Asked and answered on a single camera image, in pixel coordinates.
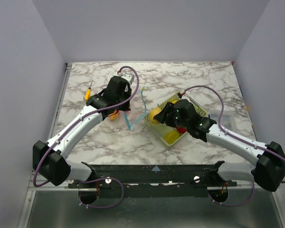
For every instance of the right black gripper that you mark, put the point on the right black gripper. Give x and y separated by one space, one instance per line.
167 114

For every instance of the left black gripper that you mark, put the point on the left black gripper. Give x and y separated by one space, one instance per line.
126 108

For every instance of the yellow toy pear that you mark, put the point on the yellow toy pear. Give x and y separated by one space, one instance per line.
152 115

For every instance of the clear zip top bag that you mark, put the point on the clear zip top bag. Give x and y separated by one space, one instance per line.
138 110

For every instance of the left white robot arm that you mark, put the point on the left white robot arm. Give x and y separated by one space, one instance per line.
50 157

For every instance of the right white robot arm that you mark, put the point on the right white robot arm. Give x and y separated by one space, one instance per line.
265 162

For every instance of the yellow green toy pepper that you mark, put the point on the yellow green toy pepper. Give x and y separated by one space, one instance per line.
171 137

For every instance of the dark red toy fruit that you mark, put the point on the dark red toy fruit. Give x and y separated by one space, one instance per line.
181 130

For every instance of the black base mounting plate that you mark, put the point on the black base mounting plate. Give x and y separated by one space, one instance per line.
152 181

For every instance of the clear plastic parts box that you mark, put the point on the clear plastic parts box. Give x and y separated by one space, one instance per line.
227 119

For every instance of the yellow handled screwdriver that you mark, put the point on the yellow handled screwdriver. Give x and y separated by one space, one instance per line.
88 93

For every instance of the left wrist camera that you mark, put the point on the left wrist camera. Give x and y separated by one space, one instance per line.
127 76

